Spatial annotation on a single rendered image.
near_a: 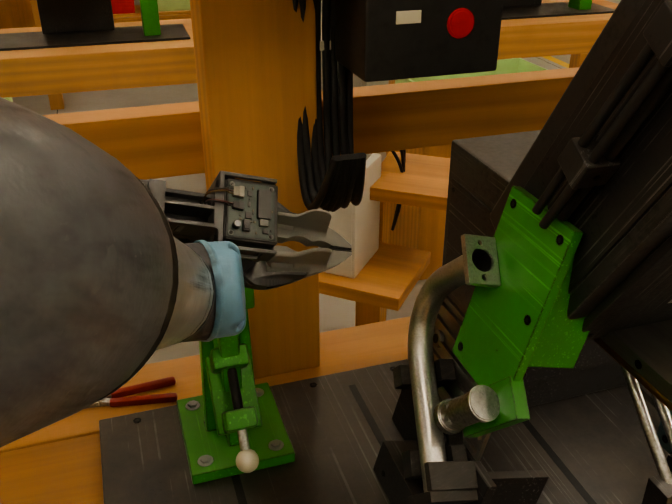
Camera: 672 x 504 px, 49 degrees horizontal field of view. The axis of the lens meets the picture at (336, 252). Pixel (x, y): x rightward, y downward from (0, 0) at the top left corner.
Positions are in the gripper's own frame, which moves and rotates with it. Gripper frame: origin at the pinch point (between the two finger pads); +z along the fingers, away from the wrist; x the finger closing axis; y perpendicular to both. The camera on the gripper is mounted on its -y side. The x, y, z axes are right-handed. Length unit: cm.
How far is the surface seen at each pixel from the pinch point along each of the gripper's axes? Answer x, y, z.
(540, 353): -9.6, 3.1, 21.3
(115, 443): -15.6, -39.0, -15.2
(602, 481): -21.8, -10.8, 39.7
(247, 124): 21.7, -16.2, -4.8
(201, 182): 145, -304, 52
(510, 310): -5.3, 3.1, 18.1
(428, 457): -19.1, -10.3, 15.2
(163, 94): 270, -430, 48
